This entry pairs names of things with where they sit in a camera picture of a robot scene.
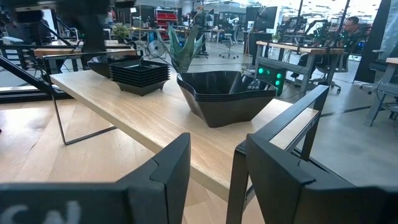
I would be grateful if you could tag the black upright column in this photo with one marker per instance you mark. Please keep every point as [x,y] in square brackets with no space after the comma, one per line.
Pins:
[371,37]

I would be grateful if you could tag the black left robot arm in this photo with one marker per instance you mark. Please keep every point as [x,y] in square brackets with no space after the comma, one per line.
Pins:
[93,25]

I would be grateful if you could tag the grey swivel chair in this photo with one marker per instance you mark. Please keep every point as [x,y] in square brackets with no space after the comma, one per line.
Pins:
[229,43]

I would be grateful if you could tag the black leaf-shaped mini plate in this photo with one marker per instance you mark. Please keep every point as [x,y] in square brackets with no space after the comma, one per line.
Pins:
[99,63]

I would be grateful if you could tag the grey round fan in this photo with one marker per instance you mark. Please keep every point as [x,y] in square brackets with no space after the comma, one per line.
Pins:
[155,48]

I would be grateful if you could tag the person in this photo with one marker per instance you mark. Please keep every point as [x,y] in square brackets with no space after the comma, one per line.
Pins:
[351,29]

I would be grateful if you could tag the red tool cart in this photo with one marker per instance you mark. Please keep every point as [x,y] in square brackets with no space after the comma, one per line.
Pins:
[166,17]

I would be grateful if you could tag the wooden shelf black metal frame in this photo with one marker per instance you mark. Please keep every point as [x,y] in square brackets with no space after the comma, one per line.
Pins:
[140,109]

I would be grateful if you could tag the black small square mini plate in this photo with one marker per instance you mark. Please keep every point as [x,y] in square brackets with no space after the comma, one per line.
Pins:
[140,66]
[141,88]
[140,79]
[140,74]

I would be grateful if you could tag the black aluminium frame rail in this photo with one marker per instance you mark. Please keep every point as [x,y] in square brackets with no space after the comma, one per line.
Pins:
[31,95]

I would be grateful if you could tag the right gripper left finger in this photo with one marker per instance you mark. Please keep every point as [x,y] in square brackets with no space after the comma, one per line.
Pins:
[155,186]

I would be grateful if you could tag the black benchtop robot arm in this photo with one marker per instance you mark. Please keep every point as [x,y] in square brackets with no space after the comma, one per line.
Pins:
[317,29]

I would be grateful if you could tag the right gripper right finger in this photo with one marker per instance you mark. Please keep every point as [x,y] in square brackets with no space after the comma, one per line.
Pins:
[280,186]

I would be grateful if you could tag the artificial green snake plant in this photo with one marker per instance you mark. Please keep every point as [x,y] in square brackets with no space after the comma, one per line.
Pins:
[183,53]

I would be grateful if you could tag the black box green lights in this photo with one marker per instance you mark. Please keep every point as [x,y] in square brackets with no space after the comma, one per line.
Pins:
[270,77]

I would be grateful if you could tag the grey metal desk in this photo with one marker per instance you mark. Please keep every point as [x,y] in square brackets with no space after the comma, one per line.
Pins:
[382,90]

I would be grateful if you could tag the small green plant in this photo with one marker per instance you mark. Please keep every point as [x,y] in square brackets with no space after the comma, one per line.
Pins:
[275,37]
[119,31]

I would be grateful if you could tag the wooden workbench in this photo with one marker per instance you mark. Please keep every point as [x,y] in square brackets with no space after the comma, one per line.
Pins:
[295,48]

